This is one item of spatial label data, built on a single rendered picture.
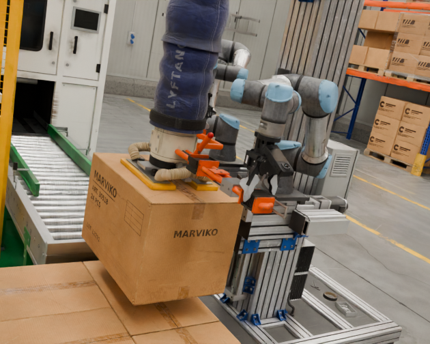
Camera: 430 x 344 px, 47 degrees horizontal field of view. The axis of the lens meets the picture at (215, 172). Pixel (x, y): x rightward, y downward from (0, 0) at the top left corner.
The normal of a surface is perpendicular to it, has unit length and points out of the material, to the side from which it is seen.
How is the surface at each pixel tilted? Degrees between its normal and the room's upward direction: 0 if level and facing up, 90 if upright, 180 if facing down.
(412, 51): 89
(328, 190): 90
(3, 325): 0
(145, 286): 90
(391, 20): 89
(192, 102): 75
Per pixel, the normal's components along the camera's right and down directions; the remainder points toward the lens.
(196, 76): 0.34, 0.00
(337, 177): 0.51, 0.32
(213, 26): 0.65, 0.41
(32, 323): 0.19, -0.95
